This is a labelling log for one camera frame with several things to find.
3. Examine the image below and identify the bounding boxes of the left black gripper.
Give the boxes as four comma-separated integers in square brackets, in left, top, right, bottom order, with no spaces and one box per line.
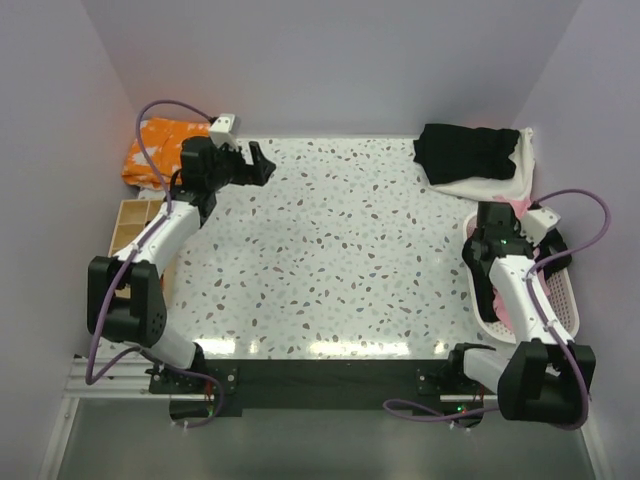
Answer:
[207,138,275,191]

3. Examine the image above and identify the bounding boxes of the pink t-shirt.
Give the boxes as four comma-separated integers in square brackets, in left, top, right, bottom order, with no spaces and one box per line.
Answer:
[493,196,532,219]

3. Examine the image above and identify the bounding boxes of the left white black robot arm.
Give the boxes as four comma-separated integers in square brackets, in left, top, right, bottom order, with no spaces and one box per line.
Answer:
[85,136,276,392]

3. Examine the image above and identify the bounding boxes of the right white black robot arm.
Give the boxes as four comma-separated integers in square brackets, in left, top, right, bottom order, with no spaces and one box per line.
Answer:
[445,202,596,429]

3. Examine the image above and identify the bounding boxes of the white plastic laundry basket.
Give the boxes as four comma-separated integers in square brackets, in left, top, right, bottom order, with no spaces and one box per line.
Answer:
[463,202,580,344]

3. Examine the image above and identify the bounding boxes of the black t-shirt in basket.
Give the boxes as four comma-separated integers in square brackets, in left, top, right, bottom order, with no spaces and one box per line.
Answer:
[462,238,499,323]

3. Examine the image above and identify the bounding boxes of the wooden compartment tray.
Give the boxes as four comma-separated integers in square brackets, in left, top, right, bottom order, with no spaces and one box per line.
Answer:
[108,199,177,307]

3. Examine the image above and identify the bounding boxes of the black folded t-shirt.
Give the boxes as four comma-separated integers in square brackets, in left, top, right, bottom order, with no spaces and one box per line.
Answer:
[413,123,520,185]

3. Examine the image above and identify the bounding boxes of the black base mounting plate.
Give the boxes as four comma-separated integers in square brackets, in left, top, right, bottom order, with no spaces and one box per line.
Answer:
[146,359,492,420]

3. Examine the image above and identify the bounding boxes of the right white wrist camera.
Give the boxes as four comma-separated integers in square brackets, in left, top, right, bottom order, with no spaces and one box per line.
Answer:
[520,207,561,238]

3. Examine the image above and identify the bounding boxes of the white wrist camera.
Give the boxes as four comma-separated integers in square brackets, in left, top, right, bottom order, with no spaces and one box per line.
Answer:
[520,207,561,238]
[208,113,238,150]

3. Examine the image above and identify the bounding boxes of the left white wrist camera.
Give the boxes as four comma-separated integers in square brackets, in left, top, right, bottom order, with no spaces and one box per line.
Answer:
[208,113,238,150]

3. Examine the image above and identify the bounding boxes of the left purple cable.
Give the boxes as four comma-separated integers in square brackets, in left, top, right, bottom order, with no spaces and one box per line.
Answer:
[85,99,224,429]

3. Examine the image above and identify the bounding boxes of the aluminium rail frame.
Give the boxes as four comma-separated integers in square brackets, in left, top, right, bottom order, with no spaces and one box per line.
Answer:
[63,352,171,401]

